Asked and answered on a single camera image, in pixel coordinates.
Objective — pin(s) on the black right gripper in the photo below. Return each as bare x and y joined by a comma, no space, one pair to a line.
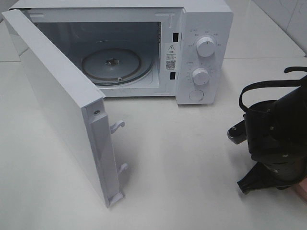
280,175

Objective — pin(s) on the pink round plate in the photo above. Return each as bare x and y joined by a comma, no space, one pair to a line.
301,189

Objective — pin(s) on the round white door release button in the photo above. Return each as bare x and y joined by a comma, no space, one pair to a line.
196,95

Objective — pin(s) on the white microwave knob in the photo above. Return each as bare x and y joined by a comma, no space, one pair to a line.
205,46
200,76

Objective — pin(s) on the white microwave door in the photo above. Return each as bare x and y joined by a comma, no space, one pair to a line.
72,104

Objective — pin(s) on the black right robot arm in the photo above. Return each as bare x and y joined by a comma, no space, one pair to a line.
276,132

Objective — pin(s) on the white microwave oven body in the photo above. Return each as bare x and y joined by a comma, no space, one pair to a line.
171,26

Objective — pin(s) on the glass microwave turntable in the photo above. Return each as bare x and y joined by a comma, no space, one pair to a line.
116,62

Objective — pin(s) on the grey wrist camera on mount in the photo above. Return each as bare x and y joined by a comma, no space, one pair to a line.
237,133

